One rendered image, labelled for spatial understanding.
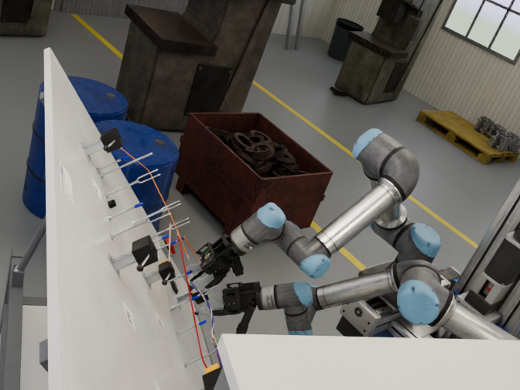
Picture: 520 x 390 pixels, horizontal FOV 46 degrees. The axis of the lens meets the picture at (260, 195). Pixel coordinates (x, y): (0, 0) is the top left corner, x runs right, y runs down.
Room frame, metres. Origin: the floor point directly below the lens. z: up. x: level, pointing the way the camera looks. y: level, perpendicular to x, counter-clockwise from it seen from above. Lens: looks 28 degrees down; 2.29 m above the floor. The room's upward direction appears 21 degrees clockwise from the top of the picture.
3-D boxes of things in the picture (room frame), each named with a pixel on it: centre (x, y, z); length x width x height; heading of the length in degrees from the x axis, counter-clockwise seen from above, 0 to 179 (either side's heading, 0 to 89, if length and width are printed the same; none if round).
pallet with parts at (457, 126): (7.90, -2.29, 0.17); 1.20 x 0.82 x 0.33; 50
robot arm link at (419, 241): (1.89, -0.58, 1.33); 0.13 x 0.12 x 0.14; 47
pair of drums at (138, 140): (3.12, 0.96, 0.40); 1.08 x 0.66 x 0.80; 37
